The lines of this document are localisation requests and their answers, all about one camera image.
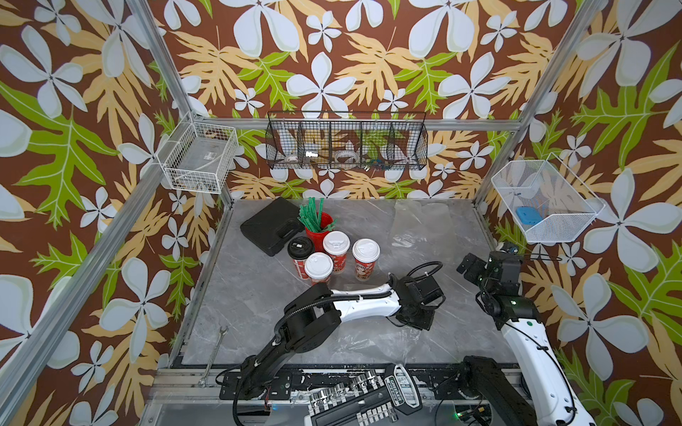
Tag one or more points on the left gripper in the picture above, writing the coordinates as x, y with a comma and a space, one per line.
426, 312

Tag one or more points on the black plastic case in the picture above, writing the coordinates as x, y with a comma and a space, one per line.
273, 227

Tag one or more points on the white lid cup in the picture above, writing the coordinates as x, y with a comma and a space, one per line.
366, 253
319, 267
336, 244

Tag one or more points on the black mounting rail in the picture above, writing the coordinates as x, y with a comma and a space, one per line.
438, 379

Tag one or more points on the steel wrench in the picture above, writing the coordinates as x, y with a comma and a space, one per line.
222, 331

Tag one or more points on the socket wrench set tray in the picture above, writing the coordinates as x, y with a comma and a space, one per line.
368, 398

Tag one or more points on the black lid red cup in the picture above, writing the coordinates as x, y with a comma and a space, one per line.
300, 249

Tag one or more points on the black wire basket centre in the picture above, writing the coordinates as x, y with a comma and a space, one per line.
346, 140

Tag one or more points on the green wrapped straws bundle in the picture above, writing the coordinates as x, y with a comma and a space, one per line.
310, 214

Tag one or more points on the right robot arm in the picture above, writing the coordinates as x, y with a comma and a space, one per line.
552, 399

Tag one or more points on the white wire basket left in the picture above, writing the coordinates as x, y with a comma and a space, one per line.
198, 155

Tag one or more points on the blue object in basket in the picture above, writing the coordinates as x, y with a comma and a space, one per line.
528, 216

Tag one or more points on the white wire basket right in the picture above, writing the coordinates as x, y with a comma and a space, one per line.
567, 204

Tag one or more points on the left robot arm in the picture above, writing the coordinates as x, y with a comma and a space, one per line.
310, 319

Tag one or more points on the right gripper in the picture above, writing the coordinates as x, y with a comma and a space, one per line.
480, 267

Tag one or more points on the clear plastic carrier bag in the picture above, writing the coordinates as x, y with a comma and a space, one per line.
378, 340

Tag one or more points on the clear plastic bag far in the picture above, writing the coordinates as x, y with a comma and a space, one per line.
421, 225

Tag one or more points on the white wire basket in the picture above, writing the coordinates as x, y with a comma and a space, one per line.
567, 204
198, 155

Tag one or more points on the red straw holder cup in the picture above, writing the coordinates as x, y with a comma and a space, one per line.
321, 234

